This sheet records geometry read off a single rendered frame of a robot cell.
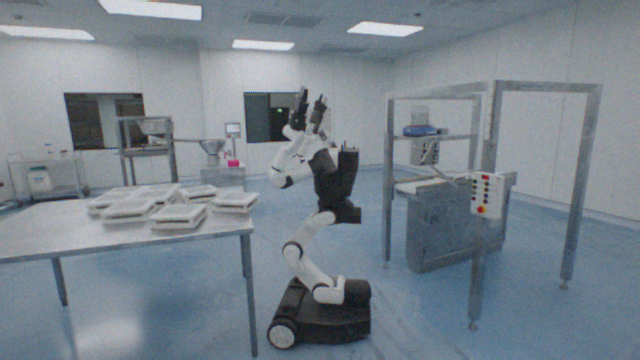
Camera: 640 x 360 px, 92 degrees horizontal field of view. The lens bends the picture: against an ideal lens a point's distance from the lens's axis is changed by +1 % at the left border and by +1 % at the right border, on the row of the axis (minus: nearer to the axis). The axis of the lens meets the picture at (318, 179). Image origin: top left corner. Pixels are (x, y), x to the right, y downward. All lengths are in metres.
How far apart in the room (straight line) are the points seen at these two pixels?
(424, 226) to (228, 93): 5.56
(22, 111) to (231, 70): 3.87
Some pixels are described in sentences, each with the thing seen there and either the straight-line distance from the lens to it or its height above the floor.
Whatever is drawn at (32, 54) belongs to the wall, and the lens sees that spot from 7.90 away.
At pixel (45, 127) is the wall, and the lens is 7.82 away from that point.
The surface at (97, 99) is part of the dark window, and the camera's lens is 7.56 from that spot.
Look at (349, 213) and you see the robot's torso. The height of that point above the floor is 0.85.
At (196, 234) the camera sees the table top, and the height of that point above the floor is 0.85.
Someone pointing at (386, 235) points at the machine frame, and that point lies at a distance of 2.99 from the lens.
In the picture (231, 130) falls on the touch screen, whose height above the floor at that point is 1.26.
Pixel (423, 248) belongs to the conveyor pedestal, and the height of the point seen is 0.27.
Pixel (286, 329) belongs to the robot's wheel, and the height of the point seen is 0.15.
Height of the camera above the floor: 1.46
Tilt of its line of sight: 12 degrees down
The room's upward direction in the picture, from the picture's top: 1 degrees counter-clockwise
